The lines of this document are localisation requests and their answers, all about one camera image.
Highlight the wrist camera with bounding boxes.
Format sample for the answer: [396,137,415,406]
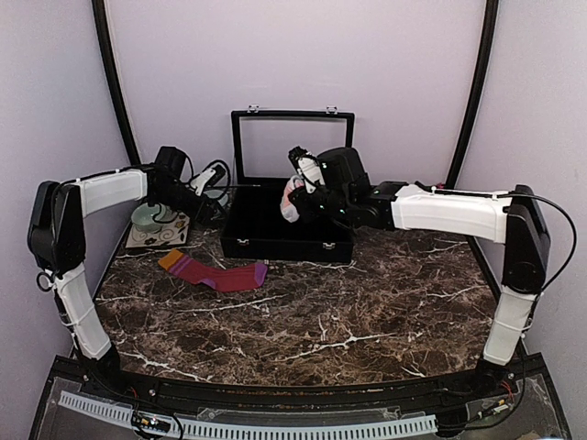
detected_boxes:
[317,147,371,194]
[154,146,187,179]

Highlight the left black frame post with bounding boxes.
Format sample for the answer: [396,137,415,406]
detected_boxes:
[91,0,143,166]

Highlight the black front rail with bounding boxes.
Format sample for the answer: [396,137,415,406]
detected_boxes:
[38,354,559,413]

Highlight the right celadon bowl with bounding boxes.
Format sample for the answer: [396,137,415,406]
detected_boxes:
[204,188,229,207]

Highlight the left celadon bowl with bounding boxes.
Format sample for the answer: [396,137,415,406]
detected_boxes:
[131,203,176,233]

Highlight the maroon striped sock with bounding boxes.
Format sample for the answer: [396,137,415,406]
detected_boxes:
[158,249,268,292]

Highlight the black display case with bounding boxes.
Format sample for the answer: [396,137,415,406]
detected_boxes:
[218,106,357,265]

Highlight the small circuit board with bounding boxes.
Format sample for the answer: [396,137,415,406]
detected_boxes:
[130,412,171,434]

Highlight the right black frame post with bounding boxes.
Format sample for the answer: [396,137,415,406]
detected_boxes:
[445,0,500,189]

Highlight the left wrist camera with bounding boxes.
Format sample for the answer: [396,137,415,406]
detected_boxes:
[154,146,187,179]

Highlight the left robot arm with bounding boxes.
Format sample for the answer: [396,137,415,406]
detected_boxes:
[28,159,229,361]

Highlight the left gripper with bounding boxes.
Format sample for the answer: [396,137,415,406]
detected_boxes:
[151,181,229,226]

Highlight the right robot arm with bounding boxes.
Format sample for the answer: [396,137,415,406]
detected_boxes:
[281,146,552,398]

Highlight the pink patterned sock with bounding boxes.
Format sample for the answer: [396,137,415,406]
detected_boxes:
[280,174,305,223]

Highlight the black frame post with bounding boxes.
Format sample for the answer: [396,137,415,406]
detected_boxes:
[445,0,500,189]
[91,0,143,166]

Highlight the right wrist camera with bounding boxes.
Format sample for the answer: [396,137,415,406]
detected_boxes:
[317,147,371,194]

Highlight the white slotted cable duct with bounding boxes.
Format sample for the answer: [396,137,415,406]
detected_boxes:
[58,390,437,439]

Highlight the floral coaster mat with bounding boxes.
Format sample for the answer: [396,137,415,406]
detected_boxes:
[125,214,190,248]

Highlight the celadon bowl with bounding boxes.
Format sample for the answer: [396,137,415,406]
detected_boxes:
[131,203,176,233]
[204,188,229,207]

